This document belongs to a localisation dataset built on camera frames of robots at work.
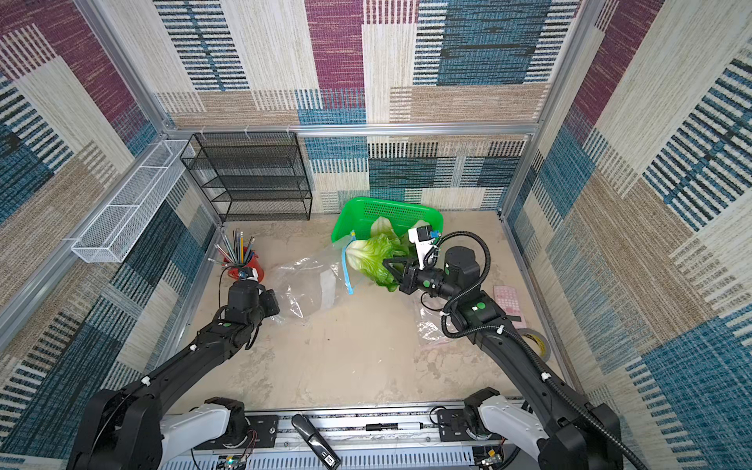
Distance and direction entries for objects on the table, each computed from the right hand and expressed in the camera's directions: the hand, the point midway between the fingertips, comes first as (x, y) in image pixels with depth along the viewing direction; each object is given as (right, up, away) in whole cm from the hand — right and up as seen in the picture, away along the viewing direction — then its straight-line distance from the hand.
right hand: (388, 267), depth 71 cm
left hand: (-34, -9, +17) cm, 39 cm away
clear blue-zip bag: (-25, -7, +23) cm, 35 cm away
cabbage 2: (-5, +3, +1) cm, 6 cm away
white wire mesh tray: (-66, +7, 0) cm, 66 cm away
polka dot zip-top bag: (+13, -18, +18) cm, 29 cm away
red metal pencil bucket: (-43, 0, +25) cm, 50 cm away
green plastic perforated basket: (-12, +16, +42) cm, 46 cm away
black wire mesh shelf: (-50, +31, +39) cm, 71 cm away
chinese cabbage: (+13, +13, +36) cm, 41 cm away
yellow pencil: (-47, +5, +25) cm, 53 cm away
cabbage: (-1, +9, +34) cm, 35 cm away
